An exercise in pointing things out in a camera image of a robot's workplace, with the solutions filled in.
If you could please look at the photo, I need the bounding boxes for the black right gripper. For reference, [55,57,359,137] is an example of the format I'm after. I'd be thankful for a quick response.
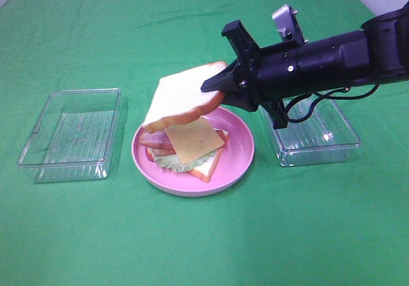
[201,20,297,129]

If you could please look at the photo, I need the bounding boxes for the bacon strip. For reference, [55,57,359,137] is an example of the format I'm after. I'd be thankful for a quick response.
[146,129,229,156]
[139,131,173,150]

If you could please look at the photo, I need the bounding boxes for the bread slice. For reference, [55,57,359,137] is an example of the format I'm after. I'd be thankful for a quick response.
[142,61,227,133]
[145,129,229,183]

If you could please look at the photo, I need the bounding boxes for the yellow cheese slice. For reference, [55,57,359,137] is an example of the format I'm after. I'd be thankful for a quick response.
[164,117,224,164]

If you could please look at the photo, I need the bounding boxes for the green lettuce leaf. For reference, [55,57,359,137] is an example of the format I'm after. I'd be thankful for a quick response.
[153,150,217,173]

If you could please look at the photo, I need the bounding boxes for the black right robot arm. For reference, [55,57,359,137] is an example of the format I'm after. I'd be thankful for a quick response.
[201,5,408,129]

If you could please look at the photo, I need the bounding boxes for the pink round plate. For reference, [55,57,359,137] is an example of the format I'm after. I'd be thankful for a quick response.
[132,107,255,197]

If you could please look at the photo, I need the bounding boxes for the right clear plastic tray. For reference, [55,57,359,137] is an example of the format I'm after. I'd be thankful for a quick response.
[258,100,360,167]

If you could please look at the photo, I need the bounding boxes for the clear plastic tray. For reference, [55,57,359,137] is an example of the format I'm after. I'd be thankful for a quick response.
[258,100,360,167]
[17,88,121,184]

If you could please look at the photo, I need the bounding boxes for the left clear plastic tray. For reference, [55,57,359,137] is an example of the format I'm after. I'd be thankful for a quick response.
[17,88,121,184]

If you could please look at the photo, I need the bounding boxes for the green tablecloth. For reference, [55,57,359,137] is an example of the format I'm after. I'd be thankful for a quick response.
[1,0,408,285]

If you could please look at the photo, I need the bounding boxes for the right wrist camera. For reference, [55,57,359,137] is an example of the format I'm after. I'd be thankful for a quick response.
[272,4,308,45]

